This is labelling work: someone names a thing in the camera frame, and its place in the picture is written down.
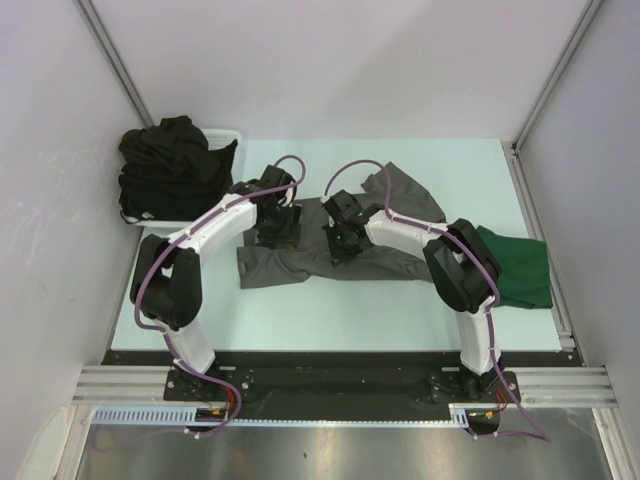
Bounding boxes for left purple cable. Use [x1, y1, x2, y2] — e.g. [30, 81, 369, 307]
[92, 154, 307, 454]

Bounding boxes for black t shirts pile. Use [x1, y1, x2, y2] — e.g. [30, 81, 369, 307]
[118, 115, 240, 221]

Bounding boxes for light blue cable duct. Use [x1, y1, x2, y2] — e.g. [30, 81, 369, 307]
[92, 406, 469, 429]

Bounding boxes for white plastic basket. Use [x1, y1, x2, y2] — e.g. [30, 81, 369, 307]
[120, 128, 242, 230]

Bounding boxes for aluminium frame rail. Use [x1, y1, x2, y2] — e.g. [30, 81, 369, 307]
[72, 365, 618, 408]

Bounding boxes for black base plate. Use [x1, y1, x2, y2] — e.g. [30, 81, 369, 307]
[102, 351, 580, 422]

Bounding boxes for green folded t shirt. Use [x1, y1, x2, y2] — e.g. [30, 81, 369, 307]
[477, 226, 553, 310]

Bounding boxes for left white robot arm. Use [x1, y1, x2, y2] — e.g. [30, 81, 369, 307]
[129, 164, 306, 400]

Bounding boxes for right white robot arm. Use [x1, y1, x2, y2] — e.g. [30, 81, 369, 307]
[321, 190, 501, 401]

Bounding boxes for grey t shirt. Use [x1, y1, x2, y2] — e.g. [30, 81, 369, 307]
[236, 162, 446, 289]

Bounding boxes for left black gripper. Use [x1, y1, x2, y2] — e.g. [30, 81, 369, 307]
[255, 202, 302, 250]

